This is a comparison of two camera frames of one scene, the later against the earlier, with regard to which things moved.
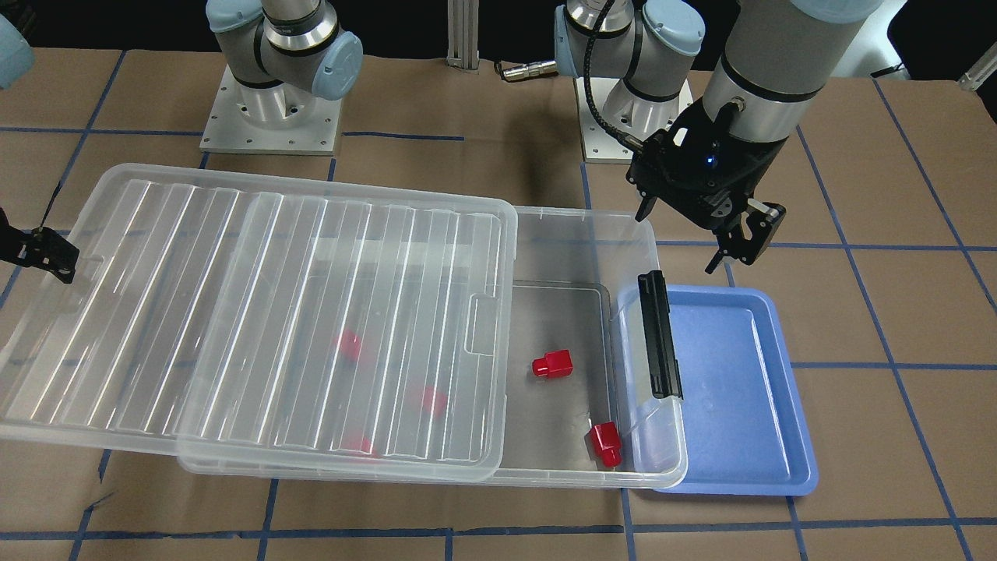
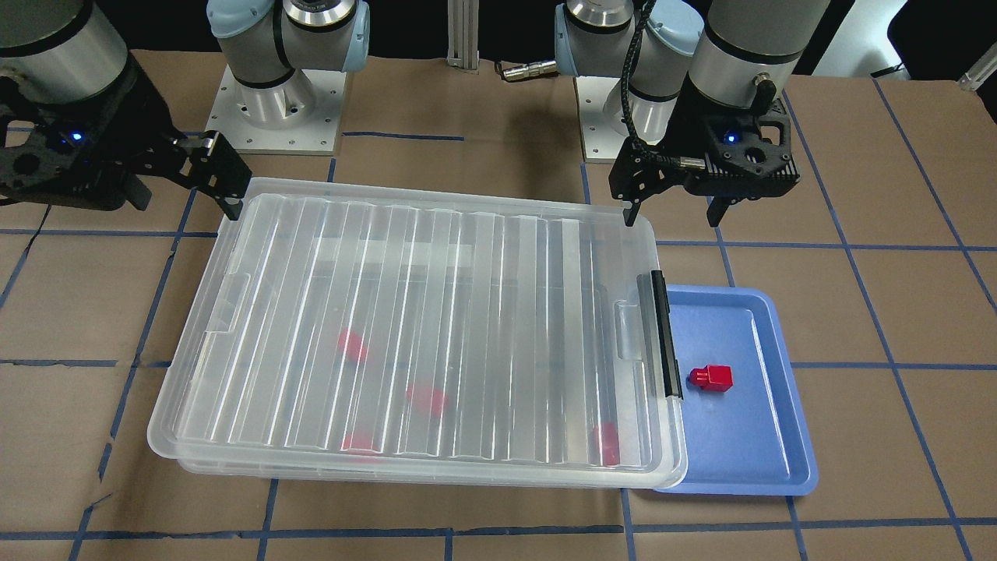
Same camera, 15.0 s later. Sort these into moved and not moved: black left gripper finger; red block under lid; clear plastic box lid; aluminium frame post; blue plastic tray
Moved: black left gripper finger; clear plastic box lid
Not moved: aluminium frame post; red block under lid; blue plastic tray
